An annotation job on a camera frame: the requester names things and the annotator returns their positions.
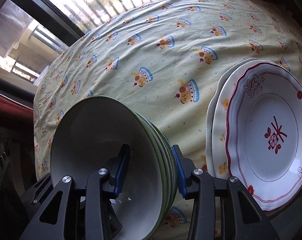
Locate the large green rim bowl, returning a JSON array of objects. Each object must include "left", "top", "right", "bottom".
[
  {"left": 137, "top": 114, "right": 177, "bottom": 226},
  {"left": 50, "top": 96, "right": 168, "bottom": 239}
]

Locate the large orange floral plate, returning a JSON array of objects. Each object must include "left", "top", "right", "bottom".
[{"left": 206, "top": 58, "right": 257, "bottom": 177}]

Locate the red curtain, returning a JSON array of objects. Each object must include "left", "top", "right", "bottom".
[{"left": 0, "top": 95, "right": 33, "bottom": 121}]

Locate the dark window frame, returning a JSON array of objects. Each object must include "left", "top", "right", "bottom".
[{"left": 0, "top": 0, "right": 84, "bottom": 102}]

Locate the yellow cake print tablecloth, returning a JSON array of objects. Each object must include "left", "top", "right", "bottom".
[{"left": 33, "top": 0, "right": 302, "bottom": 240}]

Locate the red pattern scalloped plate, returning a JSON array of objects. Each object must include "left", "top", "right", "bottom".
[{"left": 225, "top": 62, "right": 302, "bottom": 211}]

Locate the beaded rim floral plate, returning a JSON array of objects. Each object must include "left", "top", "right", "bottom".
[{"left": 211, "top": 60, "right": 279, "bottom": 179}]

